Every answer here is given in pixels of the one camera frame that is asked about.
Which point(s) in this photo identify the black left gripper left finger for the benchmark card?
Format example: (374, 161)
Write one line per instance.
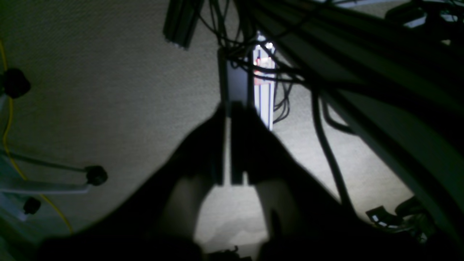
(163, 212)

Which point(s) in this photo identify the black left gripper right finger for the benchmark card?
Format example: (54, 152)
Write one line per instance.
(300, 214)

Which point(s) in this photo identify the black caster wheel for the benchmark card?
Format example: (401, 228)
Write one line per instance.
(96, 175)

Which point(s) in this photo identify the white power strip on floor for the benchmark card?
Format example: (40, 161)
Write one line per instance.
(264, 89)

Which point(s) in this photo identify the black aluminium frame leg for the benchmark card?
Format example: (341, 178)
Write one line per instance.
(180, 22)

